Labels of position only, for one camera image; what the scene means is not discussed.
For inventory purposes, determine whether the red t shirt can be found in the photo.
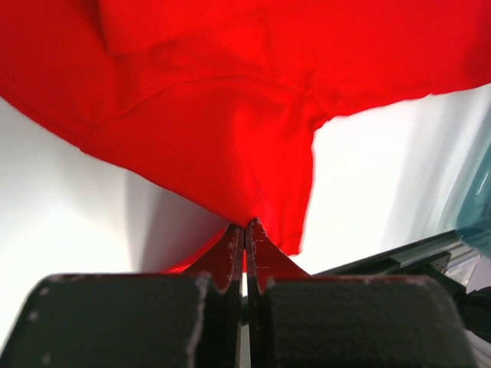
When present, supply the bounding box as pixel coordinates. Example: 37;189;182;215
0;0;491;274

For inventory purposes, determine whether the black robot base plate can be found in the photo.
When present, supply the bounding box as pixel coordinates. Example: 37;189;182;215
314;230;479;297

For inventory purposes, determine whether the teal plastic bin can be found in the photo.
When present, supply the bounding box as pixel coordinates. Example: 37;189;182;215
438;125;490;258

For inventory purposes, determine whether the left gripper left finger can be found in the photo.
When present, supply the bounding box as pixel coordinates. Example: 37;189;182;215
1;225;244;367

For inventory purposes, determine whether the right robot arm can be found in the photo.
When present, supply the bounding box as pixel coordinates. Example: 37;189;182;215
455;287;491;343

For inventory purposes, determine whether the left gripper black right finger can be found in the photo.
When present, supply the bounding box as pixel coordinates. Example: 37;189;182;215
245;220;476;367

